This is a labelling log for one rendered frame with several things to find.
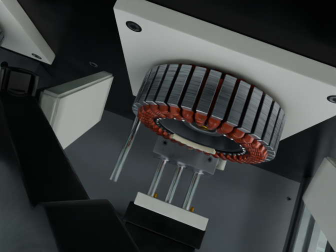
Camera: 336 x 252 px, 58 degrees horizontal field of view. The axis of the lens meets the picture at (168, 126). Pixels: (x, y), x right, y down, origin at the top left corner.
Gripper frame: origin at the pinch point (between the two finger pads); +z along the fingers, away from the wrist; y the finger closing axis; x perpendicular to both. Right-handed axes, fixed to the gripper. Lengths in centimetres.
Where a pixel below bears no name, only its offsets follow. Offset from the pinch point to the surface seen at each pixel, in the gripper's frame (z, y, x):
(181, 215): 5.1, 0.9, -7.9
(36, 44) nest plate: 11.4, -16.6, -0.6
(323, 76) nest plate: 1.5, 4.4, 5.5
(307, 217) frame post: 21.2, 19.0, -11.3
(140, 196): 5.3, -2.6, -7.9
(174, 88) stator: 2.7, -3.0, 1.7
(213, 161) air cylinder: 16.8, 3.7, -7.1
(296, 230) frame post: 20.5, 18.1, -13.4
